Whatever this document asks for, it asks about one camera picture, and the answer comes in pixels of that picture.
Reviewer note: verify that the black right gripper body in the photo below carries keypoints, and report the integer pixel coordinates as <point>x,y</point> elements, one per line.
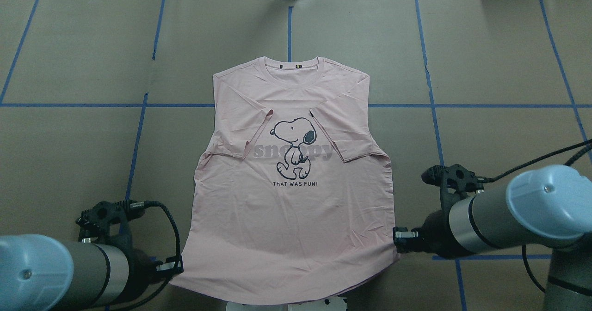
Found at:
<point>434,233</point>

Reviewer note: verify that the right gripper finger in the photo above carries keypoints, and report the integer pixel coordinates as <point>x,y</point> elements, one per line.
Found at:
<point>404,234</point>
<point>408,246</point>

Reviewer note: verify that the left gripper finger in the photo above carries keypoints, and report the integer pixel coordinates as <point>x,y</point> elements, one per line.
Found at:
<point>163,279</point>
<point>171,265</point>

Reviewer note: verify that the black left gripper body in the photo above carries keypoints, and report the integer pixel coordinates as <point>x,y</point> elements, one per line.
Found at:
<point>140,268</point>

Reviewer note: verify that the pink Snoopy t-shirt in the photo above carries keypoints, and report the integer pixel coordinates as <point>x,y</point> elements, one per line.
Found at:
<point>293,197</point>

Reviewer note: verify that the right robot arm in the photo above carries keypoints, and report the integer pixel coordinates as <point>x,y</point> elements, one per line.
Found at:
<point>550,206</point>

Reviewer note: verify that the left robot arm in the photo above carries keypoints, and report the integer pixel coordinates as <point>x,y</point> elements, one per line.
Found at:
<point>40,273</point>

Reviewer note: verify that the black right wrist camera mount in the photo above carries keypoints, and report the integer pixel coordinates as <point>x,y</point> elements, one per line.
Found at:
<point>455,183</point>

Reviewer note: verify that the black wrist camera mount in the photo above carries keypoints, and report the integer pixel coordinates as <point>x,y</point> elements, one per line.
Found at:
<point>108,223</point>
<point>455,183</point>

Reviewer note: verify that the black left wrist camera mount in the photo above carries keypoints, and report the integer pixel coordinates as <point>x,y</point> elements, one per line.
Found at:
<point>108,223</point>

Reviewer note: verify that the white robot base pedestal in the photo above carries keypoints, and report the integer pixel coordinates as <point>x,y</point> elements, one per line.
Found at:
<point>335,303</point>

